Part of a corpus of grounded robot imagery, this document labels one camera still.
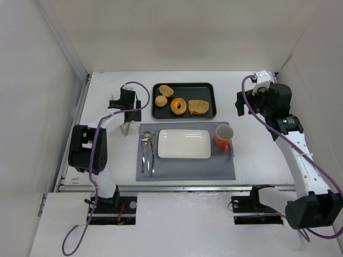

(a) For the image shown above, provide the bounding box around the orange ceramic mug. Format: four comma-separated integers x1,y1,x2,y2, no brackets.
214,124,234,152

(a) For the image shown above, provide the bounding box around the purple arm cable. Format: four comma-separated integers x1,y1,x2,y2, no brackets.
241,74,343,243
62,81,150,256

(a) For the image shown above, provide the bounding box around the orange glazed donut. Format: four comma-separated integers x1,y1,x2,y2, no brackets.
170,98,187,115

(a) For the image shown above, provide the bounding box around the silver fork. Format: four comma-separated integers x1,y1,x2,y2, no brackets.
141,133,147,173

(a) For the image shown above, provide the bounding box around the silver spoon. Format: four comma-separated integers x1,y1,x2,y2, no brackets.
143,131,152,171

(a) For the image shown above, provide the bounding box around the silver table knife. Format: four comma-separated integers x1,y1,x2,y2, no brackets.
149,134,155,176

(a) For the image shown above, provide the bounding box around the white rectangular plate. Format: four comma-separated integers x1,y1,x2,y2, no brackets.
158,129,211,159

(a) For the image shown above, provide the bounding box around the brown bread slice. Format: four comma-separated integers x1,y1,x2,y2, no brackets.
159,85,174,98

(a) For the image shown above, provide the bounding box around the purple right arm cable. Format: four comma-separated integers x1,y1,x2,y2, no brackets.
241,74,343,243

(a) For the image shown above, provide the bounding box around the small round bun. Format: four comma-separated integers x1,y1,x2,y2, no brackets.
154,95,168,107

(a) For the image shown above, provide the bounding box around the grey cloth placemat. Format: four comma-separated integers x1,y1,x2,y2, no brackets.
136,122,236,182

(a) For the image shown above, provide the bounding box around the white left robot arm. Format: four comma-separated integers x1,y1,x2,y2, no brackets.
68,87,141,208

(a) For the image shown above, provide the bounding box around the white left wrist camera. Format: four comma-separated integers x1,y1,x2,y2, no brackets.
122,85,134,91

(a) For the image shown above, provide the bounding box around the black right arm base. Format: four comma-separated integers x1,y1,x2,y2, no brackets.
249,184,276,214

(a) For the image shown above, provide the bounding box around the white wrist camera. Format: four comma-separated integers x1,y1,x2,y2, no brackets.
251,70,272,95
122,85,134,91

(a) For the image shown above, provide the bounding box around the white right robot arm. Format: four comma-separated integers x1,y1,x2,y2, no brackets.
235,82,342,230

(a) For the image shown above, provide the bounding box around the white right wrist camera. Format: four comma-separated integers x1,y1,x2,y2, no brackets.
251,70,272,95

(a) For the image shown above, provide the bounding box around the black baking tray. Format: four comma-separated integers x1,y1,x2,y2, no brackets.
152,82,217,120

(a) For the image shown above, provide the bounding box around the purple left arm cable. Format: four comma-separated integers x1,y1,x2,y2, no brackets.
62,81,150,256

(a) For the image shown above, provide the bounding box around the brown toast slice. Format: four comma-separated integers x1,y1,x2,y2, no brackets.
188,100,210,116

